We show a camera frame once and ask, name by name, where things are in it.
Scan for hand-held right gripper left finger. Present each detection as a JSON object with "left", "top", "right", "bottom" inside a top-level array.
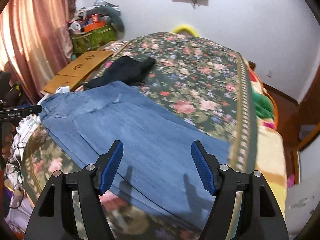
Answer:
[{"left": 24, "top": 140, "right": 124, "bottom": 240}]

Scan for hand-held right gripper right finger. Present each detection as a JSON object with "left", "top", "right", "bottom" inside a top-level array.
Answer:
[{"left": 190, "top": 140, "right": 287, "bottom": 240}]

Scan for blue denim pants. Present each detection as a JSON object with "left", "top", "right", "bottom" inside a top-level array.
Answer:
[{"left": 39, "top": 81, "right": 230, "bottom": 230}]

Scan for person's left hand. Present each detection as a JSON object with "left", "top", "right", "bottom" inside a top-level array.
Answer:
[{"left": 1, "top": 126, "right": 15, "bottom": 160}]

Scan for dark bag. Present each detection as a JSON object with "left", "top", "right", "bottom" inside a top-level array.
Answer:
[{"left": 0, "top": 71, "right": 25, "bottom": 108}]

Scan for colourful fleece blanket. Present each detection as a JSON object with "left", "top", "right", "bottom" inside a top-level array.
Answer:
[{"left": 247, "top": 62, "right": 288, "bottom": 218}]

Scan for bamboo folding lap table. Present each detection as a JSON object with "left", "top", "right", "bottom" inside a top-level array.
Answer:
[{"left": 43, "top": 51, "right": 113, "bottom": 94}]

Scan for pink curtain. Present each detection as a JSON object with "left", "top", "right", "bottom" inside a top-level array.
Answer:
[{"left": 0, "top": 0, "right": 80, "bottom": 103}]

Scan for floral blanket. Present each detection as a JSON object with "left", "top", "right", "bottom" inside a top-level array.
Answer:
[{"left": 21, "top": 32, "right": 258, "bottom": 240}]

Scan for black garment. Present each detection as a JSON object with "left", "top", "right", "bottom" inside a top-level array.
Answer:
[{"left": 84, "top": 56, "right": 156, "bottom": 89}]

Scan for green fabric storage bag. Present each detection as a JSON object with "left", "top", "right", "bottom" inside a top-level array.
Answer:
[{"left": 71, "top": 25, "right": 118, "bottom": 55}]

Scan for orange box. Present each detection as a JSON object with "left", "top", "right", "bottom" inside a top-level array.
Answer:
[{"left": 84, "top": 21, "right": 107, "bottom": 32}]

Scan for striped blanket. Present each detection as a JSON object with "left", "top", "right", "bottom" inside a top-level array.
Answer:
[{"left": 100, "top": 40, "right": 130, "bottom": 55}]

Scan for pile of clothes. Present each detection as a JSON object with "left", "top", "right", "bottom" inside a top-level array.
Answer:
[{"left": 67, "top": 0, "right": 120, "bottom": 30}]

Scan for wooden door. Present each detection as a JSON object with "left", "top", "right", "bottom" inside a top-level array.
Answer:
[{"left": 297, "top": 62, "right": 320, "bottom": 150}]

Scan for grey long pillow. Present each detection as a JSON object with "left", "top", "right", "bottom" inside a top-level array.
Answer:
[{"left": 95, "top": 6, "right": 125, "bottom": 33}]

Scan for yellow foam arch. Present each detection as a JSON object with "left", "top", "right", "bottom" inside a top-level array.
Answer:
[{"left": 171, "top": 24, "right": 200, "bottom": 37}]

